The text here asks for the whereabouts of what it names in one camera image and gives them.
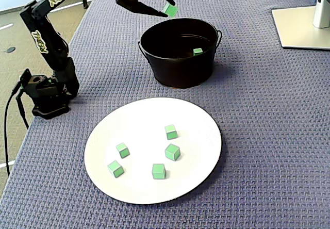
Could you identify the blue textured table mat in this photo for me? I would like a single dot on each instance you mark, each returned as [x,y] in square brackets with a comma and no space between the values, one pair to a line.
[257,136]

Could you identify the black round floor cap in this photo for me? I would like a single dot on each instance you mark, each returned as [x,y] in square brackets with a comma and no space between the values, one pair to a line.
[10,49]

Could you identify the monitor stand base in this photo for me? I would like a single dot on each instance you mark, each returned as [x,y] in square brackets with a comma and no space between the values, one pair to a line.
[296,28]

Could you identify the white round plate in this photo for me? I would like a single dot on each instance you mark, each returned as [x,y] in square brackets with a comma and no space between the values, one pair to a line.
[144,126]

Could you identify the black metal bucket container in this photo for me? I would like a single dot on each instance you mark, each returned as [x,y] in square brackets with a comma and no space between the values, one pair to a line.
[180,71]

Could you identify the green cube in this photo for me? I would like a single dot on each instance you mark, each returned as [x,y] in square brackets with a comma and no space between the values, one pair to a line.
[171,132]
[198,51]
[171,9]
[172,151]
[158,171]
[115,169]
[122,150]

